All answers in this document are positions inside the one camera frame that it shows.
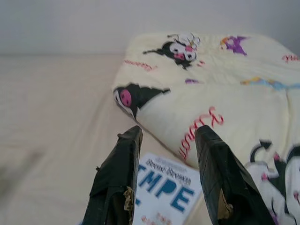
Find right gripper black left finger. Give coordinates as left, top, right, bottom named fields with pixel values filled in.
left=82, top=125, right=144, bottom=225

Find white book with blue letters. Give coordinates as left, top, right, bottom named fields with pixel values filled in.
left=133, top=152, right=203, bottom=225

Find mattress with cream sheet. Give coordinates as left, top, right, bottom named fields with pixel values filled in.
left=0, top=55, right=300, bottom=225

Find cream cartoon print blanket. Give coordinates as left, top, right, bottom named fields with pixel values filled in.
left=112, top=32, right=300, bottom=225

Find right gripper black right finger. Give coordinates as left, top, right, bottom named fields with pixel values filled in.
left=194, top=124, right=278, bottom=225

